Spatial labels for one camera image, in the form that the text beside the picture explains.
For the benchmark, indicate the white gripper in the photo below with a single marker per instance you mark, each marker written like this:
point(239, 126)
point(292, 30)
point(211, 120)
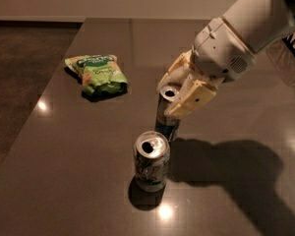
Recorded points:
point(221, 51)

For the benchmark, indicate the silver blue redbull can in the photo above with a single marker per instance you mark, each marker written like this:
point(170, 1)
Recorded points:
point(167, 126)

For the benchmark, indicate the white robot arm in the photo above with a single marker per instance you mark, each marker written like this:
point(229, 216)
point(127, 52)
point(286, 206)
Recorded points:
point(258, 23)

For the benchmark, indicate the green white 7up can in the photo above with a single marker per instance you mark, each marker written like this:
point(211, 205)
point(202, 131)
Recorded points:
point(151, 159)

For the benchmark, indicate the green chip bag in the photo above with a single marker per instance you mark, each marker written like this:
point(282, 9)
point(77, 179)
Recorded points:
point(100, 74)

